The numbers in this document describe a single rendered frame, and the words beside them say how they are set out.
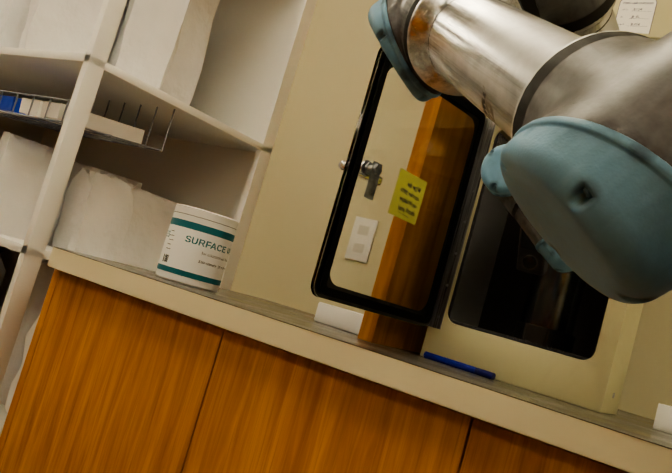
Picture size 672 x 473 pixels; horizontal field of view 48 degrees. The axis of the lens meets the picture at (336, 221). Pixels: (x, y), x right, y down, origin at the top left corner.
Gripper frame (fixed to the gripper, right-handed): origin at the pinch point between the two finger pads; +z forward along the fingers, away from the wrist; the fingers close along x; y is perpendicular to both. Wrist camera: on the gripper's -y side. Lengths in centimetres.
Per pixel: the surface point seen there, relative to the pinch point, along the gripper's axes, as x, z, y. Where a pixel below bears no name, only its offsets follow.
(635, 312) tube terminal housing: -14.4, -2.2, -10.8
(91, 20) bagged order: 125, -19, 28
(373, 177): 19.2, -36.7, -2.9
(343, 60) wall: 86, 34, 43
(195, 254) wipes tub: 61, -26, -21
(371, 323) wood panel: 23.6, -17.9, -24.4
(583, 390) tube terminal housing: -11.1, -8.9, -25.1
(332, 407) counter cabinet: 16, -36, -37
